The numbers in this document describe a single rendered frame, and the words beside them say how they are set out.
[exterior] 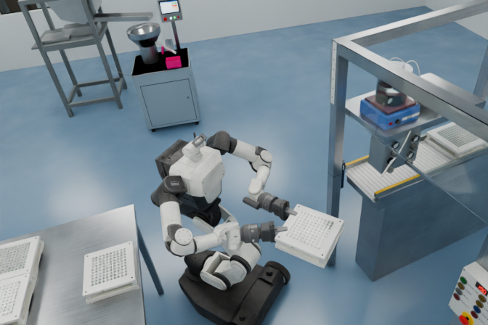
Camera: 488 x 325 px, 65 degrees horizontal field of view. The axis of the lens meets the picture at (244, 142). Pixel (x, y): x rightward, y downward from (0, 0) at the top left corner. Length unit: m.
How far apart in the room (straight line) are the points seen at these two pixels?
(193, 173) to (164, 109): 2.59
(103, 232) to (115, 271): 0.37
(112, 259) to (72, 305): 0.26
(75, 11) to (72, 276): 3.40
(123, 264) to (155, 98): 2.62
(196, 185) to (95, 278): 0.65
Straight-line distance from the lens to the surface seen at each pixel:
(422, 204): 2.65
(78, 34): 5.16
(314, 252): 1.77
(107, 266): 2.09
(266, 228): 1.81
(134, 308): 1.97
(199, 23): 6.89
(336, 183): 2.41
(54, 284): 2.24
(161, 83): 4.27
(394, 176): 2.35
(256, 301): 2.65
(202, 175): 1.91
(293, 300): 2.86
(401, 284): 3.02
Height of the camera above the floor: 2.46
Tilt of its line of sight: 36 degrees down
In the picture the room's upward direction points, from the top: 7 degrees counter-clockwise
